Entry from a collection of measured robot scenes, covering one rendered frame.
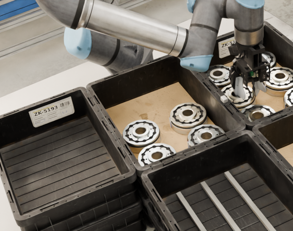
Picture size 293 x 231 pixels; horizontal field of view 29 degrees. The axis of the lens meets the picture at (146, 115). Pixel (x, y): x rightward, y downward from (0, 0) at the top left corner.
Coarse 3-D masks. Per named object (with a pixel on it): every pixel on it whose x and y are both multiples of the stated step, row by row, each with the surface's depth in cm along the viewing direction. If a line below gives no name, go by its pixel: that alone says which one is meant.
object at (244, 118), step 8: (232, 32) 175; (280, 32) 171; (216, 40) 173; (288, 40) 168; (200, 72) 161; (208, 80) 158; (216, 88) 155; (232, 104) 149; (240, 112) 146; (280, 112) 144; (248, 120) 144; (256, 120) 143; (264, 120) 143; (248, 128) 143
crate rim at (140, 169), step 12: (156, 60) 169; (180, 60) 167; (120, 72) 166; (192, 72) 162; (96, 84) 164; (204, 84) 157; (96, 96) 159; (216, 96) 152; (228, 108) 148; (108, 120) 151; (240, 120) 144; (228, 132) 141; (120, 144) 143; (204, 144) 140; (132, 156) 139; (168, 156) 138; (144, 168) 136
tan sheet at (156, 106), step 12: (144, 96) 172; (156, 96) 172; (168, 96) 171; (180, 96) 170; (108, 108) 170; (120, 108) 170; (132, 108) 169; (144, 108) 168; (156, 108) 168; (168, 108) 167; (120, 120) 166; (132, 120) 165; (156, 120) 164; (168, 120) 163; (120, 132) 162; (168, 132) 159; (168, 144) 155; (180, 144) 155
